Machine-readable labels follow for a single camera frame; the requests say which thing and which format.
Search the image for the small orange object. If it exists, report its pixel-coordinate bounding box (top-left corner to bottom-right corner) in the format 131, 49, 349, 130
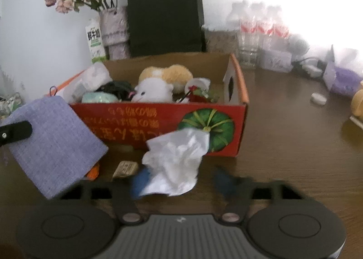
86, 163, 100, 179

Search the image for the orange cardboard box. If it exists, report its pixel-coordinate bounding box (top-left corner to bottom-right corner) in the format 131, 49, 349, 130
47, 53, 250, 158

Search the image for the clear jar of seeds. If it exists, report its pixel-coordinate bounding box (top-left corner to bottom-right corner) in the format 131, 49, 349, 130
203, 27, 240, 54

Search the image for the wooden desktop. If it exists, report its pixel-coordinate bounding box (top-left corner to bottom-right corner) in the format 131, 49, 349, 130
0, 61, 363, 220

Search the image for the white printed card box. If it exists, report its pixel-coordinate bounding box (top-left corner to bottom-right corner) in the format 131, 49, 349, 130
259, 48, 293, 73

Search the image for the white power adapter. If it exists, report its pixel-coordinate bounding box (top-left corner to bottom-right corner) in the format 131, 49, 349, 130
302, 63, 324, 78

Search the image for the clear drinking glass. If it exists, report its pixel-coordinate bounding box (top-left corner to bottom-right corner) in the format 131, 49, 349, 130
238, 38, 260, 70

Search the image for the black power cable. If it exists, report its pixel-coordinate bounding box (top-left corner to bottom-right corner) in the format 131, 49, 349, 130
292, 58, 329, 74

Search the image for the grey purple vase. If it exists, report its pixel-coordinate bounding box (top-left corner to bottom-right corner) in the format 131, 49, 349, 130
99, 6, 130, 61

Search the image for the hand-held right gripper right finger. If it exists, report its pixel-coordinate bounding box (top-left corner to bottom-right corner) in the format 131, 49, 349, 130
214, 165, 308, 224

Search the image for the red artificial rose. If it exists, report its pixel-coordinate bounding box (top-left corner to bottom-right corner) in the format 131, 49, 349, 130
176, 85, 220, 104

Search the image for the white green milk carton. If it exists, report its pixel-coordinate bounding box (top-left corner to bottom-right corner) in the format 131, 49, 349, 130
85, 18, 108, 64

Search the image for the yellow mug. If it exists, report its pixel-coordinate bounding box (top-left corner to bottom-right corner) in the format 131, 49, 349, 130
351, 80, 363, 122

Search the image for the pale green plastic ball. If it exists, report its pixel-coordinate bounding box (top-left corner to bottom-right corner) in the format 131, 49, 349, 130
82, 92, 120, 104

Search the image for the purple tissue pack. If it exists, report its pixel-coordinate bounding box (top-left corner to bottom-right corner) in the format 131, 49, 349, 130
323, 45, 363, 97

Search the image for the clear plastic water bottle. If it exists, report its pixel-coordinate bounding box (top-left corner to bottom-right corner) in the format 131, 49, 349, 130
271, 7, 290, 50
257, 4, 274, 47
227, 2, 244, 39
240, 2, 260, 47

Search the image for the white tissue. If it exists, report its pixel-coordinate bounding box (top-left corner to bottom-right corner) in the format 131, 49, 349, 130
140, 128, 211, 197

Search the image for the purple cloth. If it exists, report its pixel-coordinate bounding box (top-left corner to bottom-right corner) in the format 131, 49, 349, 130
1, 86, 110, 199

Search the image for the small brown packet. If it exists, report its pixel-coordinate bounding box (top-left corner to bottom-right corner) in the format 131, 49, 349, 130
113, 161, 139, 180

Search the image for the black paper bag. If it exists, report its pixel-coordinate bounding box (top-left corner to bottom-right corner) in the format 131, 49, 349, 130
127, 0, 205, 58

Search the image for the white round desk fan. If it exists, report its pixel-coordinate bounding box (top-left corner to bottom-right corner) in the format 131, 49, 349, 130
288, 35, 309, 56

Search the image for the small white round cap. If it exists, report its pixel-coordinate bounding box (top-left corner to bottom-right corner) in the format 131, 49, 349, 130
310, 92, 327, 106

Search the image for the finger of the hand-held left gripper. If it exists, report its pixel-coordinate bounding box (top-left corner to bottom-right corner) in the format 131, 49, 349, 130
0, 121, 32, 146

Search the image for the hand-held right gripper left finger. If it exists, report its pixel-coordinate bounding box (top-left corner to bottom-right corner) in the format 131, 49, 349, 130
61, 170, 152, 224

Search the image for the plush sheep toy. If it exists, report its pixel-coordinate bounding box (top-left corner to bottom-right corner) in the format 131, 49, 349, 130
131, 63, 194, 103

